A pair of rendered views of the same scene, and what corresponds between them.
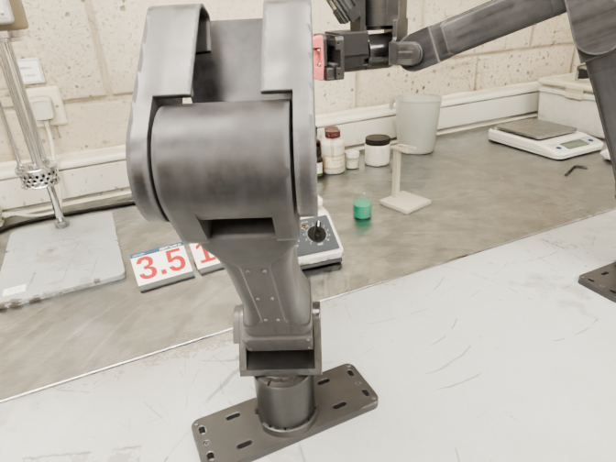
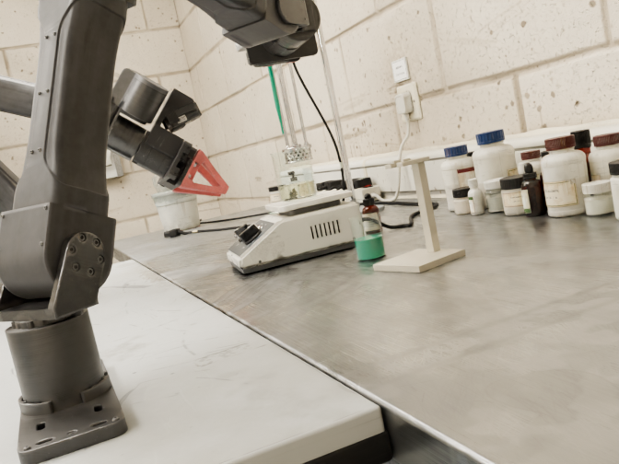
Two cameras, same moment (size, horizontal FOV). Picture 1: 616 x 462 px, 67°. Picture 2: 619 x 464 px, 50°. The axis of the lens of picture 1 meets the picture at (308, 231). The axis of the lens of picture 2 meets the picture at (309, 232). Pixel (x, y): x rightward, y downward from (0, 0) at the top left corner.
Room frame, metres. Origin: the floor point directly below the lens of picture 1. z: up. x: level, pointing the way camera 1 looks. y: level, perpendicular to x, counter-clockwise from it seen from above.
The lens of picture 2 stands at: (0.85, -1.02, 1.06)
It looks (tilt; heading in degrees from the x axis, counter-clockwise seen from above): 7 degrees down; 93
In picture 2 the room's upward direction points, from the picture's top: 12 degrees counter-clockwise
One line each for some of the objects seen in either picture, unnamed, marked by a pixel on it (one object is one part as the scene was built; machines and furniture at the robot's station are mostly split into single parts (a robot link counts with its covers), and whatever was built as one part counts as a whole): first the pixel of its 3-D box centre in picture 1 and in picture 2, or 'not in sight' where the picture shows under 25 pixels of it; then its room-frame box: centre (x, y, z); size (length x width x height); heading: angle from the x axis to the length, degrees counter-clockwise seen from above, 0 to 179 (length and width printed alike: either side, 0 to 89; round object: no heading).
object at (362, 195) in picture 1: (362, 203); (367, 237); (0.89, -0.12, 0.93); 0.04 x 0.04 x 0.06
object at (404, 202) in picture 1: (406, 175); (409, 212); (0.94, -0.22, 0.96); 0.08 x 0.08 x 0.13; 37
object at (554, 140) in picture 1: (543, 137); not in sight; (1.31, -0.69, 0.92); 0.26 x 0.19 x 0.05; 25
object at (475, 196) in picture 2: not in sight; (475, 196); (1.08, 0.09, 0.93); 0.02 x 0.02 x 0.06
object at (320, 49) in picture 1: (301, 58); not in sight; (0.81, 0.00, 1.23); 0.09 x 0.07 x 0.07; 107
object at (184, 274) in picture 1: (162, 265); not in sight; (0.68, 0.25, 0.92); 0.09 x 0.06 x 0.04; 117
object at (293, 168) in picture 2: not in sight; (294, 176); (0.80, 0.03, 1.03); 0.07 x 0.06 x 0.08; 90
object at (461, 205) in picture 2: not in sight; (465, 200); (1.07, 0.14, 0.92); 0.04 x 0.04 x 0.04
